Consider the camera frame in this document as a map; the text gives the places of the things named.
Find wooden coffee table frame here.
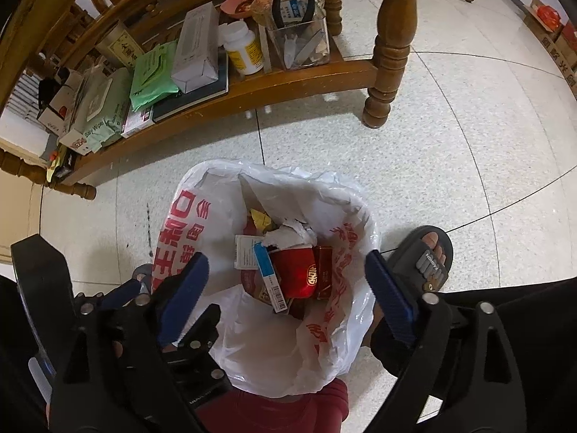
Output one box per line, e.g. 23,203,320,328
1,0,418,200

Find red box in trash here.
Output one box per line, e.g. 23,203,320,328
313,245,332,301

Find yellow snack wrapper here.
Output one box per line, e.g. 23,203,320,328
250,208,278,235

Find cardboard boxes by wall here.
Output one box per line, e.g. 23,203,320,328
524,0,576,95

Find white tissue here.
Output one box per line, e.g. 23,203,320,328
261,220,318,250

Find white carton box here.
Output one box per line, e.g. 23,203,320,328
171,2,219,94

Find dark notebook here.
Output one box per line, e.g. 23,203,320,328
153,48,229,123

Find Nezha white red box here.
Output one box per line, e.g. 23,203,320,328
59,127,92,157

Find red trash bin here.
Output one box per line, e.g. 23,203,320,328
195,378,349,433

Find gold tea tin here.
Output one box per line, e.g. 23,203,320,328
96,21,144,69

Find green wipes pack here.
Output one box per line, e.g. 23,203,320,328
130,40,179,111

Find person's sandaled foot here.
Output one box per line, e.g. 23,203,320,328
387,226,454,293

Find small white box in trash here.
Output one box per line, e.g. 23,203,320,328
234,235,263,271

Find white yellow pill bottle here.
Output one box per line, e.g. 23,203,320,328
219,19,264,76

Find clear plastic organizer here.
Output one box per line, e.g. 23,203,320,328
267,0,331,70

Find white red-print trash bag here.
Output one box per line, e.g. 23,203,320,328
153,159,379,398

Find pink dish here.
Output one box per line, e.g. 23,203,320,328
220,0,254,19

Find red paper cup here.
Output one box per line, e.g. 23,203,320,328
269,247,317,299

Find blue white medicine box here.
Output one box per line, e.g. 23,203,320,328
254,242,289,314

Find baby wipes pack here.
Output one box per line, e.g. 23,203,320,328
71,66,132,153

